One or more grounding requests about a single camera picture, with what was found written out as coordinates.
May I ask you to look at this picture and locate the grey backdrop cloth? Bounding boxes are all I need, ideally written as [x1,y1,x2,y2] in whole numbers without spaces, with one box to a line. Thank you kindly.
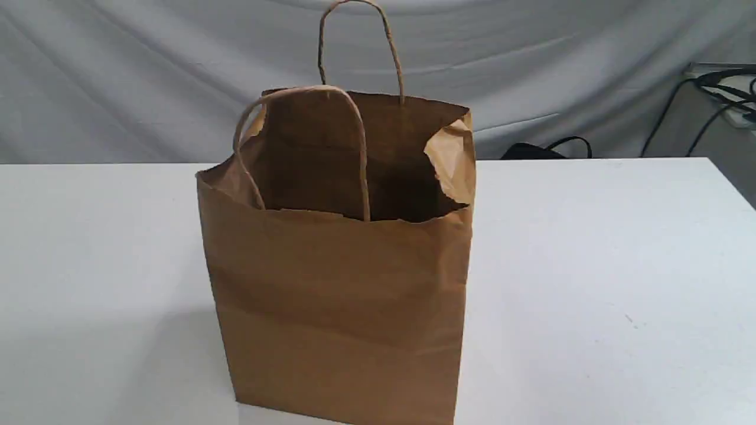
[1,1,754,164]

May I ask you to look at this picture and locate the brown paper bag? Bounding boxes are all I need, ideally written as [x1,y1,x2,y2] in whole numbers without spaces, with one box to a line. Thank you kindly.
[196,1,476,424]

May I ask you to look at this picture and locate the black handbag behind table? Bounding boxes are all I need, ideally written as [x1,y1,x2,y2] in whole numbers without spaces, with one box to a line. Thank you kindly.
[500,136,594,161]

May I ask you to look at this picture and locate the black cables at right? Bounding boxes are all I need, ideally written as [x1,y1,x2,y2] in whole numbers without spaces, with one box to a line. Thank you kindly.
[641,66,756,158]

